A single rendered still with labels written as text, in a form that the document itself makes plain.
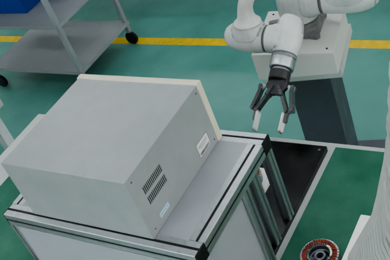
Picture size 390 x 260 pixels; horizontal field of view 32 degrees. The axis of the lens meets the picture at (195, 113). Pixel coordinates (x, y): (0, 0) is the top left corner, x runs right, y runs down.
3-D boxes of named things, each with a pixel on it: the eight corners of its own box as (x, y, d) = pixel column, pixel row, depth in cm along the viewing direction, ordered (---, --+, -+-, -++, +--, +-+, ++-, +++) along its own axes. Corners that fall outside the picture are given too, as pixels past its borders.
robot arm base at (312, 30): (274, 16, 288) (272, 4, 285) (327, 14, 280) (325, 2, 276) (264, 40, 275) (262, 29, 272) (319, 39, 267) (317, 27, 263)
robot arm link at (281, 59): (277, 60, 250) (274, 75, 248) (267, 50, 243) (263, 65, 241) (300, 61, 245) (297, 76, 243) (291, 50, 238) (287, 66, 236)
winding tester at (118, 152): (106, 124, 220) (80, 73, 208) (222, 136, 196) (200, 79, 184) (33, 213, 196) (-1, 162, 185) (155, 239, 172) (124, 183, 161)
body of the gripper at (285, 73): (295, 75, 243) (290, 99, 241) (274, 73, 248) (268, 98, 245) (287, 67, 237) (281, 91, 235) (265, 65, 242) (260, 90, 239)
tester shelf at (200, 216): (91, 126, 230) (86, 116, 228) (272, 145, 193) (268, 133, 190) (9, 224, 204) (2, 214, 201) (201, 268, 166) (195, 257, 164)
